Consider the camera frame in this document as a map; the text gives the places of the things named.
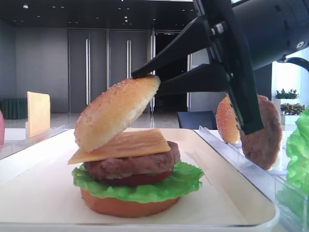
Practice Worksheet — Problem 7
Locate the sesame top bun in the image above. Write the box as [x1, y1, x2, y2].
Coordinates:
[74, 75, 160, 152]

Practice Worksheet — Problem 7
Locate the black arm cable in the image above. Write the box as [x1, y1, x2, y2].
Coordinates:
[277, 57, 309, 73]

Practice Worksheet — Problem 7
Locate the red tomato slice on burger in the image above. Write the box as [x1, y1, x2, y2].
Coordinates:
[99, 170, 173, 187]

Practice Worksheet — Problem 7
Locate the lower potted plant box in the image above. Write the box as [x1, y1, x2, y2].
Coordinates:
[281, 103, 305, 125]

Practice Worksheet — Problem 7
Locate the potted plant box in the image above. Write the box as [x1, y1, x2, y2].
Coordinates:
[281, 103, 305, 125]
[274, 89, 300, 114]

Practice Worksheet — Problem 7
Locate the standing brown meat patty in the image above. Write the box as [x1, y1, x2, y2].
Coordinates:
[240, 95, 282, 170]

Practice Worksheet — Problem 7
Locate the clear acrylic right rack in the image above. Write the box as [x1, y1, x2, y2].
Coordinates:
[195, 126, 309, 232]

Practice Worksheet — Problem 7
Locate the green lettuce in rack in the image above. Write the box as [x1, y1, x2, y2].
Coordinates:
[277, 109, 309, 218]

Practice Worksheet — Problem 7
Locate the grey double door left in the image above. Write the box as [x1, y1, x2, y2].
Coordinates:
[68, 29, 107, 113]

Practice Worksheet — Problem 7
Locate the green skirted table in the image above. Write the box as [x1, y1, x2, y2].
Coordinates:
[0, 98, 28, 119]

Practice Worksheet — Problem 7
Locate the orange cheese slice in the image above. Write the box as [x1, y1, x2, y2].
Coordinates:
[26, 91, 51, 138]
[68, 129, 170, 165]

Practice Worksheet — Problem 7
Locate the upper potted plant box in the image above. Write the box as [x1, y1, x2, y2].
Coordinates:
[274, 89, 300, 114]

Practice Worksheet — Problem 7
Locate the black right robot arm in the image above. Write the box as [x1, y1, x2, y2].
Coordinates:
[132, 0, 309, 135]

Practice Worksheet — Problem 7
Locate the brown meat patty on burger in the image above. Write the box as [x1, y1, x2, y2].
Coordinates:
[84, 141, 180, 180]

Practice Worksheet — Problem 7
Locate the standing red tomato slice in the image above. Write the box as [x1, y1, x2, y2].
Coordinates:
[0, 111, 5, 146]

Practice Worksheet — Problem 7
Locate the black chair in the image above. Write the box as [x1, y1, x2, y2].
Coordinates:
[177, 111, 217, 130]

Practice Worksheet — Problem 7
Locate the clear acrylic rack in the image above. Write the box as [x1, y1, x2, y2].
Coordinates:
[0, 125, 68, 160]
[195, 126, 309, 232]

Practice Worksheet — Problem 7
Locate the cream plastic serving tray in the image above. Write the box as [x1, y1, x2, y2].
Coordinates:
[0, 129, 280, 232]

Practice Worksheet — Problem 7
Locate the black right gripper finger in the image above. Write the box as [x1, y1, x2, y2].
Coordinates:
[156, 64, 229, 97]
[131, 15, 210, 78]

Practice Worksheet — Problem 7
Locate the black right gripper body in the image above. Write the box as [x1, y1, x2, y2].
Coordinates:
[194, 0, 264, 135]

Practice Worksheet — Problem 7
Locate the standing orange cheese slice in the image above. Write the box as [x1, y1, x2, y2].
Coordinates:
[26, 91, 51, 138]

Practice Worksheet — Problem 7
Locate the clear acrylic left rack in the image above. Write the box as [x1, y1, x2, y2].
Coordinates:
[0, 125, 68, 160]

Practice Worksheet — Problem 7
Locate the open grey door leaf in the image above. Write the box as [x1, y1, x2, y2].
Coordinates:
[149, 28, 156, 114]

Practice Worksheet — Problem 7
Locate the grey double door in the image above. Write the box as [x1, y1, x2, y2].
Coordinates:
[68, 29, 107, 113]
[109, 29, 150, 114]

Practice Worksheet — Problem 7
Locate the bottom burger bun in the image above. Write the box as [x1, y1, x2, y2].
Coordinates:
[80, 189, 180, 218]

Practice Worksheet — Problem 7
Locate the grey double door middle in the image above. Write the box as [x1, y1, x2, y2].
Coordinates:
[109, 29, 150, 114]

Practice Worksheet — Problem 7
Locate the sesame bun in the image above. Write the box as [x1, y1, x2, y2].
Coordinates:
[74, 75, 160, 152]
[216, 97, 240, 144]

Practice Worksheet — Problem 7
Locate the green lettuce leaf on burger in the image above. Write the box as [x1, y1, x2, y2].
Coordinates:
[72, 161, 204, 203]

